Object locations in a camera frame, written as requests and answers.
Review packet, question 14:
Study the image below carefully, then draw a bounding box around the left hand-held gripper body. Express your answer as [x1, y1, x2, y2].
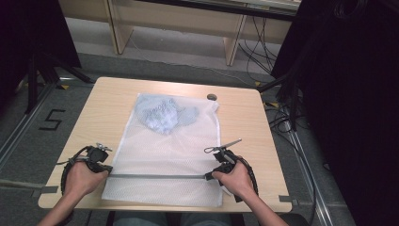
[86, 142, 114, 174]

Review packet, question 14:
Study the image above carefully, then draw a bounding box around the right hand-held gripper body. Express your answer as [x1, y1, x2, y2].
[203, 137, 243, 175]

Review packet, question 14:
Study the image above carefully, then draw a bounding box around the white mesh laundry bag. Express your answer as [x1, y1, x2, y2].
[100, 91, 233, 208]

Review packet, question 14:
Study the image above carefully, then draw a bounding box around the person's right hand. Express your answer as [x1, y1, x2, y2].
[211, 159, 252, 202]

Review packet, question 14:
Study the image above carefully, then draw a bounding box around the person's left hand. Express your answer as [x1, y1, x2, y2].
[62, 160, 110, 200]

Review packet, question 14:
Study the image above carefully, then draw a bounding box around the person's right leg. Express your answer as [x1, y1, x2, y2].
[181, 212, 233, 226]

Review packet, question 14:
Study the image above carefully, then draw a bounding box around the person's leg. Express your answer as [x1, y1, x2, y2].
[181, 212, 233, 226]
[112, 211, 169, 226]

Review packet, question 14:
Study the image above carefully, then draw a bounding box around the person's left leg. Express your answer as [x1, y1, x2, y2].
[112, 211, 169, 226]

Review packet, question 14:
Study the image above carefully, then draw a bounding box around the light blue printed garment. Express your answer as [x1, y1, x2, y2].
[134, 93, 200, 136]

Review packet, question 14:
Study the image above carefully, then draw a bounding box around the black metal stand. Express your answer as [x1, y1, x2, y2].
[24, 52, 96, 115]

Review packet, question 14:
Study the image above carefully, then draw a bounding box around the black curtain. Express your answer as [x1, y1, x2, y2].
[270, 0, 399, 226]
[0, 0, 82, 107]

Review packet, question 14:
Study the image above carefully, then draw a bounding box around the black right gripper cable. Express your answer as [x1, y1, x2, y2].
[234, 155, 260, 203]

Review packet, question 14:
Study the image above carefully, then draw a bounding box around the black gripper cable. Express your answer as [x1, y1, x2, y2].
[56, 145, 96, 197]
[234, 155, 260, 203]

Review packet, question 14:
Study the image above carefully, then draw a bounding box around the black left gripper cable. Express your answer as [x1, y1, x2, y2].
[56, 145, 96, 197]

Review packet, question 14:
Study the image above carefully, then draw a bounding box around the black floor cable bundle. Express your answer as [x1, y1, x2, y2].
[237, 15, 280, 77]
[263, 99, 316, 226]

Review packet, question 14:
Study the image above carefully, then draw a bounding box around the aluminium floor rail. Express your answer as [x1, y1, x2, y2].
[284, 124, 335, 226]
[0, 84, 55, 171]

